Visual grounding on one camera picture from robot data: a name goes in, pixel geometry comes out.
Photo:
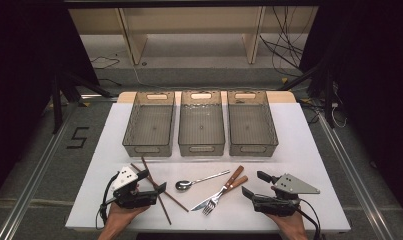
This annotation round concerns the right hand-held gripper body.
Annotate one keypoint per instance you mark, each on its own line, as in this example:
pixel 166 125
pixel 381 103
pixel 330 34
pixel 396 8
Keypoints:
pixel 294 186

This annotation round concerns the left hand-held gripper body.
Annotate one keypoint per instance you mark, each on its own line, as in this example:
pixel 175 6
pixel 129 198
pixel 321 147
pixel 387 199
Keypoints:
pixel 124 178

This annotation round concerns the brown wooden chopstick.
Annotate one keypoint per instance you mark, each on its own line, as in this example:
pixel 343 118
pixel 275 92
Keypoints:
pixel 177 202
pixel 165 210

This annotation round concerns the metal spoon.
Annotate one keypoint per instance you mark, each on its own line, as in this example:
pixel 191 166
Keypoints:
pixel 183 185

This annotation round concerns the smoky clear plastic bin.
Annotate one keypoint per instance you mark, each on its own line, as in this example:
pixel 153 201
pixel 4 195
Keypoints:
pixel 201 128
pixel 150 126
pixel 252 128

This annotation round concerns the person's left hand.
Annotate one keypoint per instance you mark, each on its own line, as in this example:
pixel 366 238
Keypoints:
pixel 119 218

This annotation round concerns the person's right hand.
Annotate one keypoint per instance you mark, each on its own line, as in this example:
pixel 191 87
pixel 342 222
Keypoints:
pixel 292 226

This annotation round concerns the white table cover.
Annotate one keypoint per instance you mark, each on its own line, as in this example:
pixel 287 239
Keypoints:
pixel 295 160

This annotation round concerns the black stand legs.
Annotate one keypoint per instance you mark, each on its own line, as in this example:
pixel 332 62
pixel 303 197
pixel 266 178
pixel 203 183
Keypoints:
pixel 329 100
pixel 57 110

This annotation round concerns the black curtain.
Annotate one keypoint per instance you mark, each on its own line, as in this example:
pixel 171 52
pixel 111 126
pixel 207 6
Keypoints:
pixel 22 66
pixel 372 83

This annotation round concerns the beige wooden shelf unit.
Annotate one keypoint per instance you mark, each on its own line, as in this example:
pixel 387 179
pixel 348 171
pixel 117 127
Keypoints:
pixel 189 20

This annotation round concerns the aluminium floor rail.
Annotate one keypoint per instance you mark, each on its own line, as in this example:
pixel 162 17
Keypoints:
pixel 29 186
pixel 355 180

